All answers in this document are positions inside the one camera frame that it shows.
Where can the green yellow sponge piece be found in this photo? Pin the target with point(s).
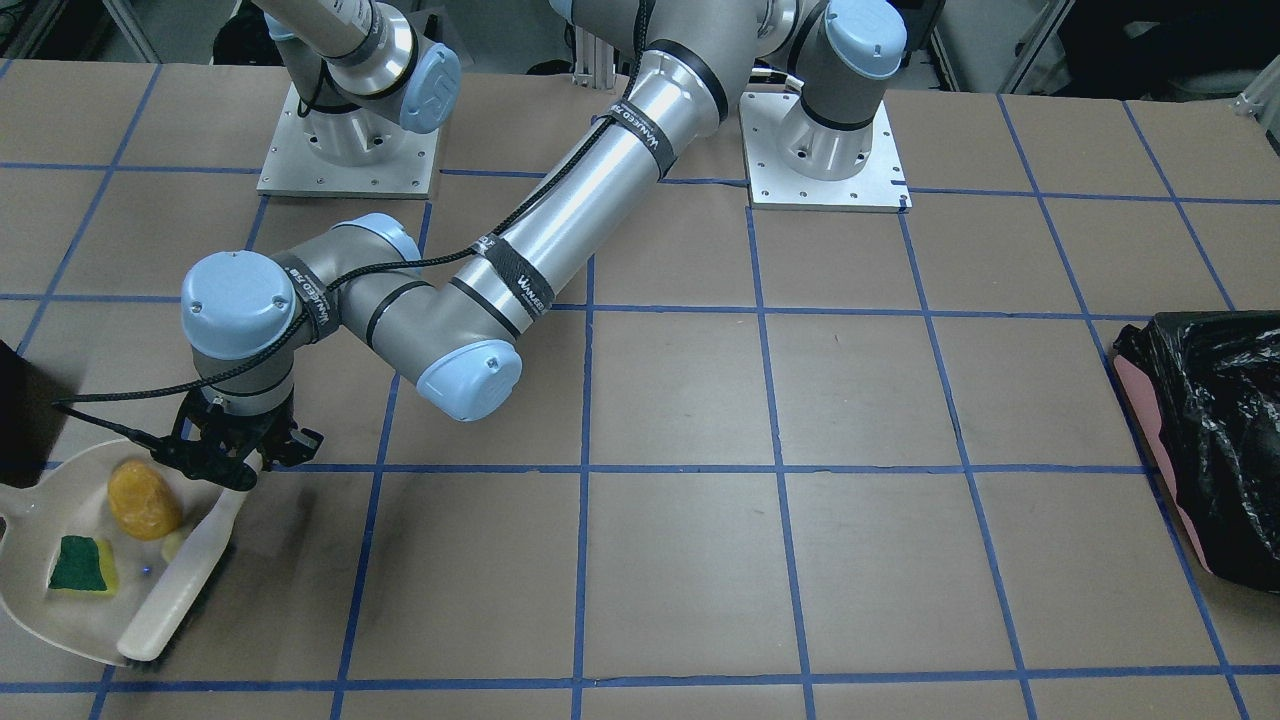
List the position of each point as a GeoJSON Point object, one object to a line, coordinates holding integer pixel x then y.
{"type": "Point", "coordinates": [84, 565]}

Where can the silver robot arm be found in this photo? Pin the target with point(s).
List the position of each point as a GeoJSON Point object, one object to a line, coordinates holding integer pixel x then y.
{"type": "Point", "coordinates": [375, 59]}
{"type": "Point", "coordinates": [245, 313]}

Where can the pale banana peel piece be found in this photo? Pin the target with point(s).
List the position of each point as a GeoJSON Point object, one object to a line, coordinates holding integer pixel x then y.
{"type": "Point", "coordinates": [173, 543]}

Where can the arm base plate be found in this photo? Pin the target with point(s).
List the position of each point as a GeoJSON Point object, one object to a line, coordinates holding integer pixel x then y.
{"type": "Point", "coordinates": [830, 150]}
{"type": "Point", "coordinates": [354, 155]}

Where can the black-lined trash bin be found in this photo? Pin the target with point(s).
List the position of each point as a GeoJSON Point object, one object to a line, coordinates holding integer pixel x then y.
{"type": "Point", "coordinates": [1204, 388]}
{"type": "Point", "coordinates": [30, 424]}

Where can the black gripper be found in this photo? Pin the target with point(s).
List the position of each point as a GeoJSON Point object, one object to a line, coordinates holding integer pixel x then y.
{"type": "Point", "coordinates": [297, 443]}

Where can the beige plastic dustpan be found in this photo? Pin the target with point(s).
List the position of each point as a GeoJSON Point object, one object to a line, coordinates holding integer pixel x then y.
{"type": "Point", "coordinates": [72, 501]}

